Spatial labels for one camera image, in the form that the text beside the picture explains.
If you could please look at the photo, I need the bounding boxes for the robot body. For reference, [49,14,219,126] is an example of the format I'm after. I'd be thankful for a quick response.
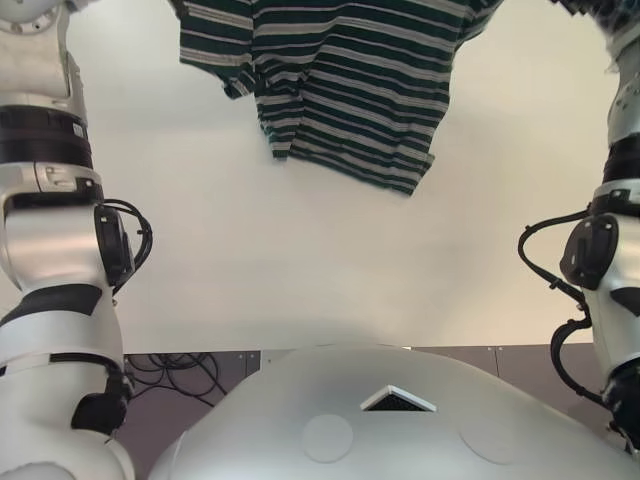
[147,343,640,480]

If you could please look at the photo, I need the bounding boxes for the green striped T-shirt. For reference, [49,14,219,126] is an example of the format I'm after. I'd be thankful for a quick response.
[168,0,505,200]

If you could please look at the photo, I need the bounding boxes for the black floor cables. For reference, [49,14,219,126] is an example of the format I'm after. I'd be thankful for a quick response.
[122,351,232,407]

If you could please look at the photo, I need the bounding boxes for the black cable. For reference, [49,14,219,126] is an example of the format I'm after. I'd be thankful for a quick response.
[517,208,601,315]
[102,198,153,289]

